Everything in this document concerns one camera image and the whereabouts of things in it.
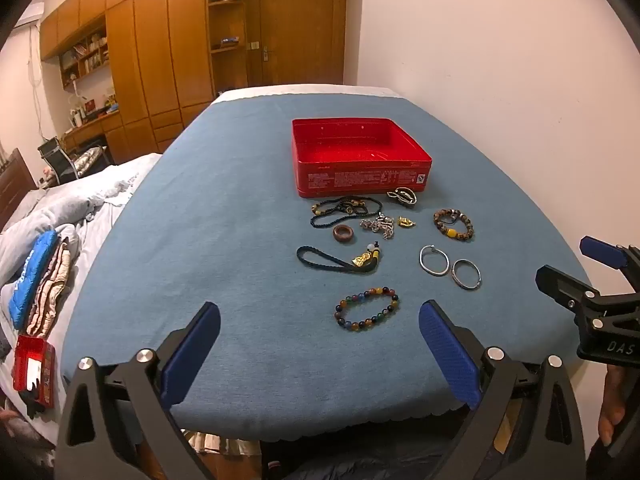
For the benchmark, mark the silver bangle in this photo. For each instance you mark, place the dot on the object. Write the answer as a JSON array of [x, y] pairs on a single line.
[[456, 280], [424, 265]]

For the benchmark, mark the blue pouch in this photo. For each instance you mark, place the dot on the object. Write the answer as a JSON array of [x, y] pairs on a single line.
[[32, 280]]

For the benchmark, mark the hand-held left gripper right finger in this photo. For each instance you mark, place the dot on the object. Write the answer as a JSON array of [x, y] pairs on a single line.
[[450, 355]]

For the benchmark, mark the grey quilt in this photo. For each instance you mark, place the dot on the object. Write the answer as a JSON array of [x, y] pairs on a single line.
[[75, 200]]

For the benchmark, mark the wooden wardrobe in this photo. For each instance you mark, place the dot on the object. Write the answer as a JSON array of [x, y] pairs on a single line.
[[155, 60]]

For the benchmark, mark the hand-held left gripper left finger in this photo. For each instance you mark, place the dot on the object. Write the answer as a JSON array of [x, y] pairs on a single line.
[[192, 355]]

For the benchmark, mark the black office chair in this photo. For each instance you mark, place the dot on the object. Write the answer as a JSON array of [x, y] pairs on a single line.
[[57, 160]]

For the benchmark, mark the person's right hand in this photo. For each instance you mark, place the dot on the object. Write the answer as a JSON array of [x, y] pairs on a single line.
[[617, 400]]

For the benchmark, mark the blue table cloth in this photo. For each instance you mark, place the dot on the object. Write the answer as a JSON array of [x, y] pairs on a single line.
[[225, 260]]

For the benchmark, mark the white air conditioner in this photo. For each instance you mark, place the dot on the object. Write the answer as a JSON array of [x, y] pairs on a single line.
[[32, 14]]

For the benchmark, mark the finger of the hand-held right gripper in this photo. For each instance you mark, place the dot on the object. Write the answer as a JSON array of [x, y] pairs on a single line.
[[562, 285], [602, 251]]

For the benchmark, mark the folded clothes pile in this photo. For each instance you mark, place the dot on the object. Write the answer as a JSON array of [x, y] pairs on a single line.
[[55, 285]]

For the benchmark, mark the wall bookshelf with books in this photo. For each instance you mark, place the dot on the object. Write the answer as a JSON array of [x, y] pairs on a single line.
[[87, 57]]

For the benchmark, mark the small gold pendant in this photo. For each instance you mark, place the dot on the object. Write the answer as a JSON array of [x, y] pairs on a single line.
[[406, 221]]

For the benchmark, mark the red tin lid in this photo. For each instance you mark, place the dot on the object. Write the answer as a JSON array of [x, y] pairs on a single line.
[[35, 367]]

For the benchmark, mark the red tin box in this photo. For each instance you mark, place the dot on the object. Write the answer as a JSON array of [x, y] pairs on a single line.
[[350, 180]]

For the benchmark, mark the brown wooden headboard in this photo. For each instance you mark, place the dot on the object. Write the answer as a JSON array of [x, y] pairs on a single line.
[[12, 185]]

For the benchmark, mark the wooden door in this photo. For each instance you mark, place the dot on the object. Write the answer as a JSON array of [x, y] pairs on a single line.
[[300, 25]]

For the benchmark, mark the wooden desk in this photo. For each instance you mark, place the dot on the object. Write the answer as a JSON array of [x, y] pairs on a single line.
[[95, 132]]

